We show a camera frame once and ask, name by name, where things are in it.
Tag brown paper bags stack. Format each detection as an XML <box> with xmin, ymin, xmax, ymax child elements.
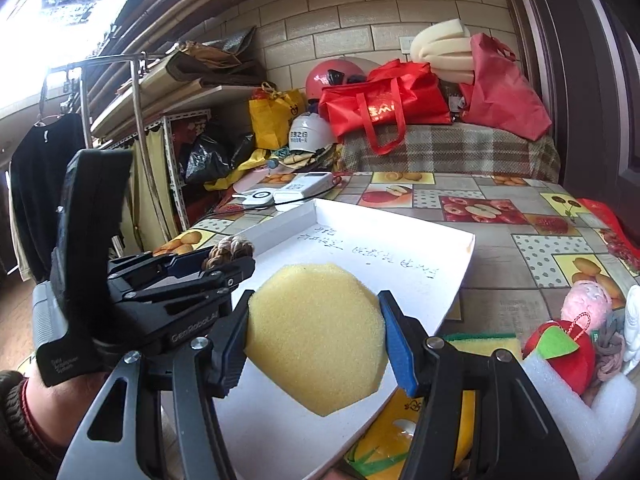
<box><xmin>165</xmin><ymin>25</ymin><xmax>268</xmax><ymax>88</ymax></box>

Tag yellow green scouring sponge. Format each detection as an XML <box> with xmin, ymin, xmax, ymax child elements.
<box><xmin>442</xmin><ymin>332</ymin><xmax>523</xmax><ymax>361</ymax></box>

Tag grey hair tie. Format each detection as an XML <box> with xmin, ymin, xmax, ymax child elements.
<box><xmin>592</xmin><ymin>320</ymin><xmax>626</xmax><ymax>383</ymax></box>

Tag yellow plastic bag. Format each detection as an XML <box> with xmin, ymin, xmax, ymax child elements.
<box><xmin>342</xmin><ymin>387</ymin><xmax>476</xmax><ymax>480</ymax></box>

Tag white foam block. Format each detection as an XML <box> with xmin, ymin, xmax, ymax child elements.
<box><xmin>520</xmin><ymin>350</ymin><xmax>638</xmax><ymax>480</ymax></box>

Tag white tray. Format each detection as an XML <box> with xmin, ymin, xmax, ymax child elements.
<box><xmin>212</xmin><ymin>197</ymin><xmax>476</xmax><ymax>480</ymax></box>

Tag person's left forearm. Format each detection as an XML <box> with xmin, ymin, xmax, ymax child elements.
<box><xmin>0</xmin><ymin>370</ymin><xmax>71</xmax><ymax>480</ymax></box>

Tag black garment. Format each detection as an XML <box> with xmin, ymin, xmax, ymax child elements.
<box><xmin>7</xmin><ymin>112</ymin><xmax>88</xmax><ymax>283</ymax></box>

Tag white flat box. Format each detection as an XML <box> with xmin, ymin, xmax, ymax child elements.
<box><xmin>272</xmin><ymin>192</ymin><xmax>326</xmax><ymax>212</ymax></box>

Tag steel clothes rack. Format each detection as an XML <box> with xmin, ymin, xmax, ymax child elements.
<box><xmin>37</xmin><ymin>51</ymin><xmax>151</xmax><ymax>151</ymax></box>

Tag dark door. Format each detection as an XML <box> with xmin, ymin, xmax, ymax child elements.
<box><xmin>492</xmin><ymin>0</ymin><xmax>640</xmax><ymax>201</ymax></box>

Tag pink helmet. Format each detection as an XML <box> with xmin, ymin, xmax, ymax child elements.
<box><xmin>305</xmin><ymin>58</ymin><xmax>381</xmax><ymax>103</ymax></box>

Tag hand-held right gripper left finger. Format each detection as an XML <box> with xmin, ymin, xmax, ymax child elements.
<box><xmin>57</xmin><ymin>290</ymin><xmax>251</xmax><ymax>480</ymax></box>

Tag black plastic bag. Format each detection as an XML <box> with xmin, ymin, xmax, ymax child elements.
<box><xmin>182</xmin><ymin>132</ymin><xmax>256</xmax><ymax>186</ymax></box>

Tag red plastic bag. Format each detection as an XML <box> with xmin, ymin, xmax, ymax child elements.
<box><xmin>457</xmin><ymin>32</ymin><xmax>553</xmax><ymax>142</ymax></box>

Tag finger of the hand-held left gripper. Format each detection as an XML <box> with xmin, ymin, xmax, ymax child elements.
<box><xmin>107</xmin><ymin>257</ymin><xmax>257</xmax><ymax>307</ymax></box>
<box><xmin>106</xmin><ymin>251</ymin><xmax>211</xmax><ymax>279</ymax></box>

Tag yellow plastic sheet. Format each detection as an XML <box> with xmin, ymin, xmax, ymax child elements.
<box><xmin>205</xmin><ymin>147</ymin><xmax>273</xmax><ymax>191</ymax></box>

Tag pink plush toy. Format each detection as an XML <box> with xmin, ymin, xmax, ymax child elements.
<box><xmin>560</xmin><ymin>280</ymin><xmax>613</xmax><ymax>328</ymax></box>

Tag cream foam stack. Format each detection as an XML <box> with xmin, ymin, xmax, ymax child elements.
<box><xmin>410</xmin><ymin>18</ymin><xmax>476</xmax><ymax>84</ymax></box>

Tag person's left hand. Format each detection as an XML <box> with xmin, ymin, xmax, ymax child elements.
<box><xmin>25</xmin><ymin>360</ymin><xmax>118</xmax><ymax>448</ymax></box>

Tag white plush toy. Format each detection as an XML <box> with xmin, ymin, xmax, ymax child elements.
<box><xmin>620</xmin><ymin>285</ymin><xmax>640</xmax><ymax>376</ymax></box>

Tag round yellow sponge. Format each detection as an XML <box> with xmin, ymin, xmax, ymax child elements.
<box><xmin>243</xmin><ymin>262</ymin><xmax>388</xmax><ymax>417</ymax></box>

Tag black cable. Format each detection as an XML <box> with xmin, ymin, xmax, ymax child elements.
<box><xmin>207</xmin><ymin>175</ymin><xmax>343</xmax><ymax>221</ymax></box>

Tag red tote bag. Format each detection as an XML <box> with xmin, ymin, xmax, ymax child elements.
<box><xmin>318</xmin><ymin>60</ymin><xmax>453</xmax><ymax>156</ymax></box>

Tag white round charger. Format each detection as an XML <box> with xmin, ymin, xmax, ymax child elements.
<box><xmin>241</xmin><ymin>189</ymin><xmax>275</xmax><ymax>208</ymax></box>

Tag plaid covered bench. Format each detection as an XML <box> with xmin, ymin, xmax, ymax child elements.
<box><xmin>332</xmin><ymin>122</ymin><xmax>561</xmax><ymax>186</ymax></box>

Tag brown rope knot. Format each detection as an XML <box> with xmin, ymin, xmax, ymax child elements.
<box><xmin>201</xmin><ymin>235</ymin><xmax>257</xmax><ymax>272</ymax></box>

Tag fruit print tablecloth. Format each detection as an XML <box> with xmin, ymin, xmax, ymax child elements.
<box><xmin>150</xmin><ymin>170</ymin><xmax>640</xmax><ymax>361</ymax></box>

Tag yellow shopping bag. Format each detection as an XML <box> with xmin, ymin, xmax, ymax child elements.
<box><xmin>249</xmin><ymin>82</ymin><xmax>307</xmax><ymax>151</ymax></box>

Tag white round container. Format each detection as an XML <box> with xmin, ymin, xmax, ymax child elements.
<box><xmin>288</xmin><ymin>111</ymin><xmax>337</xmax><ymax>153</ymax></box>

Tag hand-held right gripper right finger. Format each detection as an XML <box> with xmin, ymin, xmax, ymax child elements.
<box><xmin>377</xmin><ymin>290</ymin><xmax>581</xmax><ymax>480</ymax></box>

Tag metal shelf rack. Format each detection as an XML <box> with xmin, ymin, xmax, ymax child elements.
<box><xmin>90</xmin><ymin>25</ymin><xmax>266</xmax><ymax>251</ymax></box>

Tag red plush apple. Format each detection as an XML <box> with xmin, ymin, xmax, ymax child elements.
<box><xmin>522</xmin><ymin>314</ymin><xmax>597</xmax><ymax>396</ymax></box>

